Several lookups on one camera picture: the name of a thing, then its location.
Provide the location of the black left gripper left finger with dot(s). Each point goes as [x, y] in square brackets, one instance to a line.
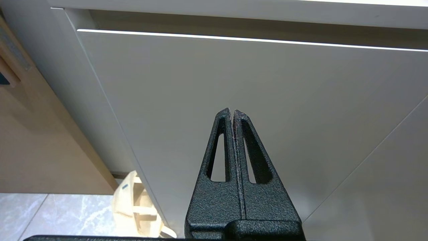
[217, 204]

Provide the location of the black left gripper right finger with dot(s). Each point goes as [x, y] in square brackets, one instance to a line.
[267, 204]

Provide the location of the beige plastic object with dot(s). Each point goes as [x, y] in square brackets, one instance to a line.
[128, 204]

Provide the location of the white cabinet door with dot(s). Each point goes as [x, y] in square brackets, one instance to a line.
[200, 77]
[384, 194]

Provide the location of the white cabinet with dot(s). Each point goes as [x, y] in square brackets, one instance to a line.
[100, 127]

